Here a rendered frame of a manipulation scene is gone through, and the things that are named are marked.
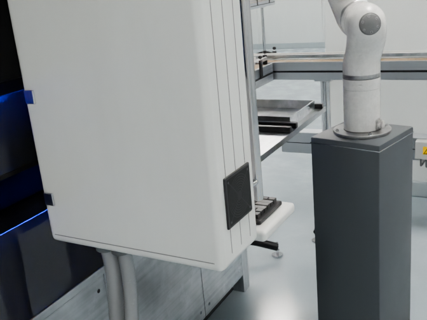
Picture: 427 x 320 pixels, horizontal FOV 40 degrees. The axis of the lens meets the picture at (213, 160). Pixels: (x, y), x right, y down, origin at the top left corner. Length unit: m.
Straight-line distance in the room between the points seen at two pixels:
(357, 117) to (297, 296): 1.05
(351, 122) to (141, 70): 0.95
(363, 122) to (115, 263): 0.93
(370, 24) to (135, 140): 0.88
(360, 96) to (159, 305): 0.99
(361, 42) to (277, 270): 1.41
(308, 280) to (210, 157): 1.73
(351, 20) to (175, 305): 1.17
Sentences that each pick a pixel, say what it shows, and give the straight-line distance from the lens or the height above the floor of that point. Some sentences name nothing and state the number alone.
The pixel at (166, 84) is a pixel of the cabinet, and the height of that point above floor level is 1.21.
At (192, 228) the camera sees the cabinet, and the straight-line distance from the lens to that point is 1.24.
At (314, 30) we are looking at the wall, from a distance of 10.61.
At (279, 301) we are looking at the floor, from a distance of 2.67.
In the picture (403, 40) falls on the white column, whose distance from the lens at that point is 3.55.
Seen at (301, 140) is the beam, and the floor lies 0.50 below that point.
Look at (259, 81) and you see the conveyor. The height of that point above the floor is 0.87.
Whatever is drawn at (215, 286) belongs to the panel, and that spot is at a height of 0.18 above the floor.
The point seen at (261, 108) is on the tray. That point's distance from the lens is 2.33.
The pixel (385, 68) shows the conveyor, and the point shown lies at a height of 0.90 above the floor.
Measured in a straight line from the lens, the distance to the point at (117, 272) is 1.53.
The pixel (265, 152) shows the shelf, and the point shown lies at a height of 0.88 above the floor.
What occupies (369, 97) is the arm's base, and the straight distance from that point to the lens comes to 1.93.
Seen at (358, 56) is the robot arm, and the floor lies 1.12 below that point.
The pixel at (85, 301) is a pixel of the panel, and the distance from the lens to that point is 1.77.
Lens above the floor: 1.41
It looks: 18 degrees down
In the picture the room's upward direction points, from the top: 5 degrees counter-clockwise
